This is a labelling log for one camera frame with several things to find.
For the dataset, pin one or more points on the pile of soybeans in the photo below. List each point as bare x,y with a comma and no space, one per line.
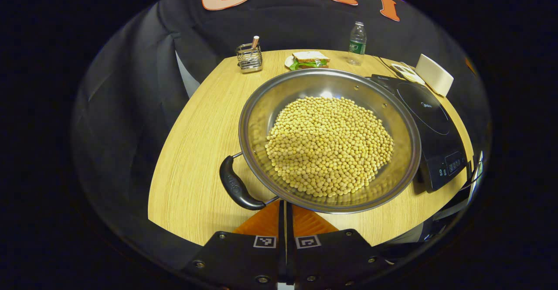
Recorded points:
327,146

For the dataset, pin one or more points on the clear plastic water bottle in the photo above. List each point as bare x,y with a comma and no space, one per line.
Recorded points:
357,48

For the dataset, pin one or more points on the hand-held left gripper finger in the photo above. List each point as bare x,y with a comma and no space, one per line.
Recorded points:
282,246
289,246

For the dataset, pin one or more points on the black induction cooktop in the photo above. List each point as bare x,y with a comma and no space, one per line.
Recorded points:
429,111

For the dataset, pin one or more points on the white divided dish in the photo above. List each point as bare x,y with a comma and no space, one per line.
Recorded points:
407,73

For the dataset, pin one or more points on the toy sandwich with lettuce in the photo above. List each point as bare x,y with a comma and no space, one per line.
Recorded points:
310,57

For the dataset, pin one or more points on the white toaster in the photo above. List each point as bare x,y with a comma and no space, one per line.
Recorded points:
433,75

